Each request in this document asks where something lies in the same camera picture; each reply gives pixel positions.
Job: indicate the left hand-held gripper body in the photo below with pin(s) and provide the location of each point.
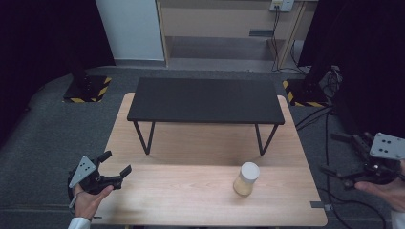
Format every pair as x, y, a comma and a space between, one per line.
83, 170

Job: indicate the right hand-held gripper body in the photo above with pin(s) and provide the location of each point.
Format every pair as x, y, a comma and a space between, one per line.
386, 147

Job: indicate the glass jar with white lid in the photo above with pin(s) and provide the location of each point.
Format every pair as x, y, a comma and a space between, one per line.
246, 179

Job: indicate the person's left hand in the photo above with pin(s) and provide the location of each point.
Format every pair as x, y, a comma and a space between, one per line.
89, 202

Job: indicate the person's right hand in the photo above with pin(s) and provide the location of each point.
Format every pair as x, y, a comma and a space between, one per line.
387, 192

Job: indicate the grey tape piece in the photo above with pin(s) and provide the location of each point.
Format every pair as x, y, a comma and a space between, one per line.
317, 204

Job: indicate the person's left white sleeve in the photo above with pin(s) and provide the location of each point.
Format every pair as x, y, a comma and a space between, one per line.
79, 223

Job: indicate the person's white sleeve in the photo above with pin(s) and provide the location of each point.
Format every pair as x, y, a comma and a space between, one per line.
79, 223
398, 220

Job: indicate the striped-edge black stand base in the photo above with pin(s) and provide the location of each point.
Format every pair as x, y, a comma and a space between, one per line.
302, 93
87, 89

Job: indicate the person's right white sleeve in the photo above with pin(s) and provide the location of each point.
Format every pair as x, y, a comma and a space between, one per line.
398, 220

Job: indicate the dark curtain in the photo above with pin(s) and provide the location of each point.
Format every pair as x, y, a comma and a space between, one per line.
363, 47
41, 38

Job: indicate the black low shelf table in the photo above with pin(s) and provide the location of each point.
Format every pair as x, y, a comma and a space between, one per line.
207, 100

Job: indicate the white panel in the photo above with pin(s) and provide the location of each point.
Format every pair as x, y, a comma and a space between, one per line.
130, 28

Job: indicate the wooden cabinet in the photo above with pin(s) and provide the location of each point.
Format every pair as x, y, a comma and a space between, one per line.
223, 28

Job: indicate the white wall power socket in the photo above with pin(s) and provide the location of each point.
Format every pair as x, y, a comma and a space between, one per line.
282, 5

